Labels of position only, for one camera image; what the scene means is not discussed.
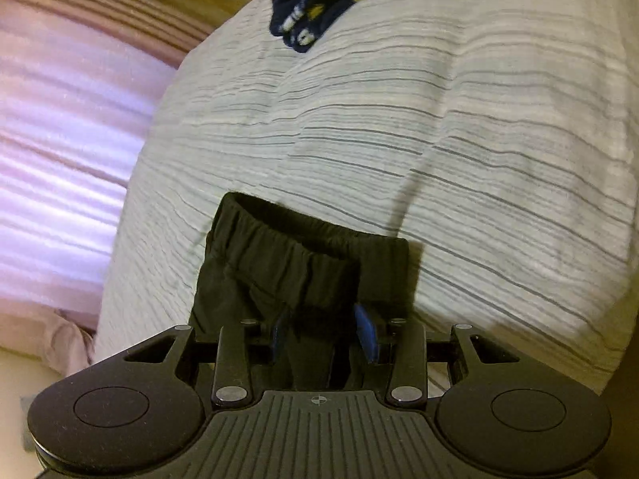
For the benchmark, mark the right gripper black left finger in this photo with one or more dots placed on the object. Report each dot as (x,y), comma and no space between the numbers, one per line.
(216,366)

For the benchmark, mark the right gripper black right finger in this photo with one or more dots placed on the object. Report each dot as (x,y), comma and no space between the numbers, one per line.
(397,353)

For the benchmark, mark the black trousers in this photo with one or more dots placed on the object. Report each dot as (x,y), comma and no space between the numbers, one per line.
(302,278)

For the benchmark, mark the pink crumpled cloth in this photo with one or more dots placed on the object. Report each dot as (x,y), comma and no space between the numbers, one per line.
(46,334)

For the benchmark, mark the white striped bed cover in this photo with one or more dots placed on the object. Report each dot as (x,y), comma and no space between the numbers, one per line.
(499,137)

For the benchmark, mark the pink striped curtain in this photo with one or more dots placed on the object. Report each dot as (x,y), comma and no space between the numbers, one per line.
(80,82)

